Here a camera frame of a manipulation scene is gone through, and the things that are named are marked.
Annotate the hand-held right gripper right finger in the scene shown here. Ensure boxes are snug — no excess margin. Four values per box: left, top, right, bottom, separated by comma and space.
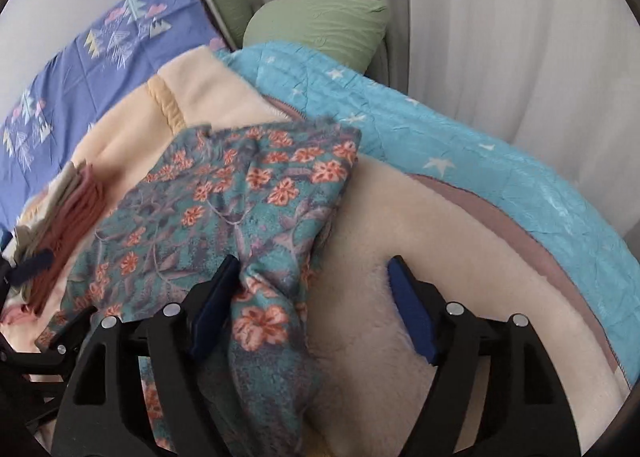
387, 255, 583, 457

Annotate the white curtain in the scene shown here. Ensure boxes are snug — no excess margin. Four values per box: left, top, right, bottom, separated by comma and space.
237, 0, 640, 243

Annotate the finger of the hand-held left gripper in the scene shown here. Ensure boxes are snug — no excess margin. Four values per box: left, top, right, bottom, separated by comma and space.
0, 306, 98, 433
0, 249, 55, 300

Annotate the teal floral garment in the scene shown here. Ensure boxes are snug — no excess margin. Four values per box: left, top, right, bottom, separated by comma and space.
37, 118, 363, 457

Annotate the light blue star quilt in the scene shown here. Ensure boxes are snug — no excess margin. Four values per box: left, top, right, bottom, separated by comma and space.
215, 41, 638, 388

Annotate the cream fleece blanket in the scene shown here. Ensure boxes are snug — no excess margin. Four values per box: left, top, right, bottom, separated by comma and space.
0, 44, 631, 457

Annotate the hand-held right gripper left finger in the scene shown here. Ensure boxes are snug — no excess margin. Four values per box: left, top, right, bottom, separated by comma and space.
51, 255, 241, 457

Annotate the green pillow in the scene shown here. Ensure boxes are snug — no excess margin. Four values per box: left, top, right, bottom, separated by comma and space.
242, 0, 390, 73
205, 0, 253, 50

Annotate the blue tree print pillow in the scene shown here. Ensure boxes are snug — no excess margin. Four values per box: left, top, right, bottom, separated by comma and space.
0, 0, 236, 233

